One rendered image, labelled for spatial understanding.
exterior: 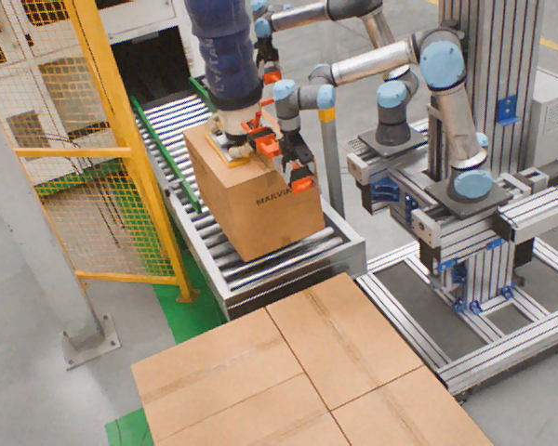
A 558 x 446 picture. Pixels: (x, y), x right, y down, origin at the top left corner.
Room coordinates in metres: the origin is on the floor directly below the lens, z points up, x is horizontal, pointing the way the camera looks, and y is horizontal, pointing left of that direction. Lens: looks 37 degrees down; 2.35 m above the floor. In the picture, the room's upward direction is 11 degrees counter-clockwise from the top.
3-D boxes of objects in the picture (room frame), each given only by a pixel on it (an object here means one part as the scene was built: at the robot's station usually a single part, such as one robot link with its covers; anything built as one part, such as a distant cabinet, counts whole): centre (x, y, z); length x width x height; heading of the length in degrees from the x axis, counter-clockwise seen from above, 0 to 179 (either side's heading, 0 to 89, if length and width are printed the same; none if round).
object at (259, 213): (2.31, 0.09, 0.88); 0.60 x 0.40 x 0.40; 19
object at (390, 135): (2.17, -0.54, 1.09); 0.15 x 0.15 x 0.10
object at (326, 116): (2.65, -0.33, 0.50); 0.07 x 0.07 x 1.00; 18
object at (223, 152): (2.27, 0.17, 1.11); 0.34 x 0.10 x 0.05; 17
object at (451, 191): (1.70, -0.69, 1.09); 0.15 x 0.15 x 0.10
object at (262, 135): (2.06, 0.01, 1.21); 0.10 x 0.08 x 0.06; 107
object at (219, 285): (2.97, 0.64, 0.50); 2.31 x 0.05 x 0.19; 18
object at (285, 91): (1.74, -0.09, 1.51); 0.09 x 0.08 x 0.11; 73
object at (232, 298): (1.95, -0.03, 0.58); 0.70 x 0.03 x 0.06; 108
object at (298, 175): (1.72, -0.09, 1.21); 0.08 x 0.07 x 0.05; 17
